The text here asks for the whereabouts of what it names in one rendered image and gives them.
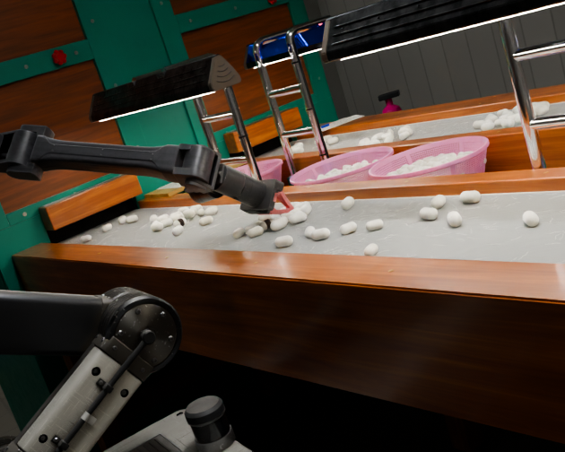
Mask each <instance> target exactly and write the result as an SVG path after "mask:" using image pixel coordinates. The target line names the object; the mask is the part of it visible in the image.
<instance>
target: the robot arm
mask: <svg viewBox="0 0 565 452"><path fill-rule="evenodd" d="M54 136H55V134H54V132H53V131H52V130H51V129H50V128H49V127H47V126H37V125H22V126H21V129H18V130H13V131H9V132H4V133H0V172H3V173H6V174H7V175H8V176H10V177H12V178H17V179H24V180H35V181H40V180H41V177H42V174H43V171H50V170H80V171H91V172H102V173H113V174H124V175H135V176H146V177H152V178H160V179H163V180H166V181H168V182H172V183H179V184H180V185H181V186H182V187H185V188H184V191H185V192H187V193H189V195H190V197H191V198H192V199H193V200H194V201H195V202H197V203H199V204H202V203H205V202H208V201H211V200H214V199H217V198H220V197H222V196H223V195H225V196H228V197H230V198H232V199H235V200H237V201H239V202H241V204H240V208H239V209H240V210H242V211H243V212H245V213H249V214H258V215H266V214H283V213H289V212H290V211H291V210H293V209H294V207H293V206H292V204H291V202H290V201H289V200H288V198H287V197H286V195H285V194H284V192H283V186H284V183H283V182H281V181H279V180H277V179H264V180H258V179H256V178H252V177H250V176H249V175H247V174H245V173H243V172H241V171H239V170H236V169H234V168H232V167H230V166H228V165H226V164H224V163H221V164H220V162H221V157H222V155H221V154H220V153H218V152H217V151H215V150H213V149H211V148H209V147H207V146H205V145H202V144H186V143H180V144H179V145H172V144H167V145H165V146H156V147H143V146H132V145H119V144H107V143H84V142H72V141H62V140H57V139H54ZM276 199H277V200H278V201H279V202H281V203H282V204H283V205H284V206H285V207H286V209H280V210H276V209H275V208H274V205H275V201H276Z"/></svg>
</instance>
